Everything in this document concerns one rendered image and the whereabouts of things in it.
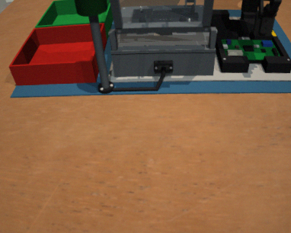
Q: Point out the red open-top bin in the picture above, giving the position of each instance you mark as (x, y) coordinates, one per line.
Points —
(62, 55)

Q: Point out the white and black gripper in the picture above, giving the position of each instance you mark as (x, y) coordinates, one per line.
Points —
(264, 20)

